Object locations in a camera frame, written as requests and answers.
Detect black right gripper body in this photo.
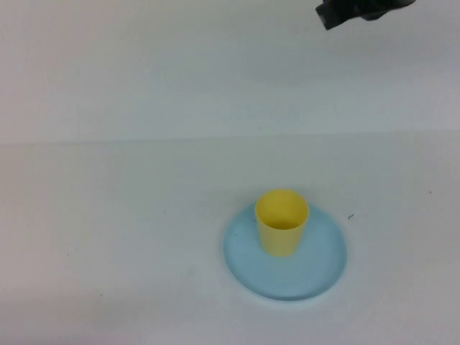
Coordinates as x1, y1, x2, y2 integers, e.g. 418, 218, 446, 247
354, 0, 418, 22

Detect yellow plastic cup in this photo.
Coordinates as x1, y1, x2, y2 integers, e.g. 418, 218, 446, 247
254, 188, 311, 258

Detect light blue round plate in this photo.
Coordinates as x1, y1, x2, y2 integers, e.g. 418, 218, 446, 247
222, 202, 349, 303

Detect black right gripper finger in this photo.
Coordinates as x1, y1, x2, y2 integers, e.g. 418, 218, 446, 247
315, 0, 357, 32

